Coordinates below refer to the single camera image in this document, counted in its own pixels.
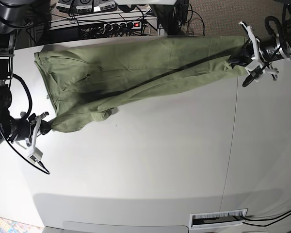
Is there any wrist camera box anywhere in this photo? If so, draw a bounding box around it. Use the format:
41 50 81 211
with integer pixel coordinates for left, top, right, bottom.
28 148 43 164
245 63 264 80

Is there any white power strip red switch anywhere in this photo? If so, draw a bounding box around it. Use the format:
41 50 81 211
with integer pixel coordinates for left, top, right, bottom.
106 21 143 31

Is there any table cable grommet with brush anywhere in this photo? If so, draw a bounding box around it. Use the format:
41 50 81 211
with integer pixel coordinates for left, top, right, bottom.
189 209 248 230

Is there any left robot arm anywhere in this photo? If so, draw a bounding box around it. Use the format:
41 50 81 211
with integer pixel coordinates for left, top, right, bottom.
228 0 291 87

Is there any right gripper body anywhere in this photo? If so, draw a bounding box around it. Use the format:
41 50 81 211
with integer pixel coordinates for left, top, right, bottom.
8 112 49 154

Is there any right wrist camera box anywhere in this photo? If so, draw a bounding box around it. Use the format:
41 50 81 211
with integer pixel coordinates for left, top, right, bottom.
28 148 43 164

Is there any green T-shirt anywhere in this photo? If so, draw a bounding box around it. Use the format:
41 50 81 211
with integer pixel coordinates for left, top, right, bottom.
34 36 247 133

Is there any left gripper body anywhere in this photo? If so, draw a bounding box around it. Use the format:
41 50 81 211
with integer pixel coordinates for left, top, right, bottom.
239 21 291 82

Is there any white table leg post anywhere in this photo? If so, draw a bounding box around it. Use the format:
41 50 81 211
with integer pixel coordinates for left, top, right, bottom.
157 18 165 36

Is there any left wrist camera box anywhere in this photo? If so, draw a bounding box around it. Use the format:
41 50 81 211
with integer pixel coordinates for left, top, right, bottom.
245 63 264 80

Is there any black cable at grommet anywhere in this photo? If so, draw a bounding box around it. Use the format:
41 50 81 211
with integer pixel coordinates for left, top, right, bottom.
241 206 291 228

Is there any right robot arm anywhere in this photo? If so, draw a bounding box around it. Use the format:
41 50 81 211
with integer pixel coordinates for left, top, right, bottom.
0 0 50 149

